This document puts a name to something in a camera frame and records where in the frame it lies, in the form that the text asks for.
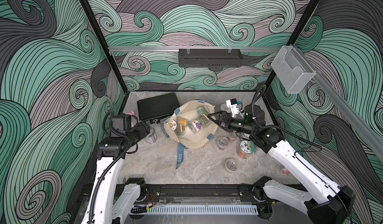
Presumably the white slotted cable duct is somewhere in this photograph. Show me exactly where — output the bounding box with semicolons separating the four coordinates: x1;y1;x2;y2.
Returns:
146;205;258;216

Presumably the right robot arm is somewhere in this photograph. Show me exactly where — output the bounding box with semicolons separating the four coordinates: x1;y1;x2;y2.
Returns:
207;85;356;224

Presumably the black wall shelf tray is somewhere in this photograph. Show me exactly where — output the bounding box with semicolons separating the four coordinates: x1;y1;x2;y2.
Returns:
178;48;243;69

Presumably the white mesh wall basket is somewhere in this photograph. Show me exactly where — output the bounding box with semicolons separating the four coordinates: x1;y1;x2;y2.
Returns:
271;45;316;94

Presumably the black ribbed hard case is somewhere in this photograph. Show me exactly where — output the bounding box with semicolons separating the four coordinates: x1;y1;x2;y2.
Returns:
137;92;180;124

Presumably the cream canvas tote bag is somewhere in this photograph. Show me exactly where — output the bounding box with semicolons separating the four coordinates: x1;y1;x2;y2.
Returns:
162;100;217;169

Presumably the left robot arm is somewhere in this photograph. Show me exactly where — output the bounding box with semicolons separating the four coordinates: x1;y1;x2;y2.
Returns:
82;110;150;224

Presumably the orange label jar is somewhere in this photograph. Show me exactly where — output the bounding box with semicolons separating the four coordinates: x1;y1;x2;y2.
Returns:
177;117;188;134

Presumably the purple yellow label seed can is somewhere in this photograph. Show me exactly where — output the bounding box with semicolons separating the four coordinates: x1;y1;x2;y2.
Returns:
145;127;157;144

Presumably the clear small seed jar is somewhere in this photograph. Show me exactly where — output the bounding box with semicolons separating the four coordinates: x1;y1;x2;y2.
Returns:
224;158;238;174

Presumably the white lid flower jar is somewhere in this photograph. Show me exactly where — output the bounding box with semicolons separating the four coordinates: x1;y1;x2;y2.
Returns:
168;119;177;131

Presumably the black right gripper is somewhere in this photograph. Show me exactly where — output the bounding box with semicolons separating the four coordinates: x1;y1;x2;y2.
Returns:
208;111;255;136

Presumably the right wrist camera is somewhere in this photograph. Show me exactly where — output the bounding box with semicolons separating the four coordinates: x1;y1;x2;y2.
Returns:
226;98;242;118

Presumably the green lid seed jar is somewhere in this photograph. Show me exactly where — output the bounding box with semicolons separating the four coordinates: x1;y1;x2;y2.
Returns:
236;140;255;159

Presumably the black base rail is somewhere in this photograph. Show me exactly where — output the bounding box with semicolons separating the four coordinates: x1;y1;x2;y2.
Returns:
135;184;276;205

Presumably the white-lid can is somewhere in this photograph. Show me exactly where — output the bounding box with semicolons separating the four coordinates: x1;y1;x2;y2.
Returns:
220;103;231;113

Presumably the purple flower label jar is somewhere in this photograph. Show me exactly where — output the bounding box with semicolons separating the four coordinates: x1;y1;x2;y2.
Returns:
191;118;205;132

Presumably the dark green label jar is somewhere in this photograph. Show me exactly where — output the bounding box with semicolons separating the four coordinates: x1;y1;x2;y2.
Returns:
196;106;209;121

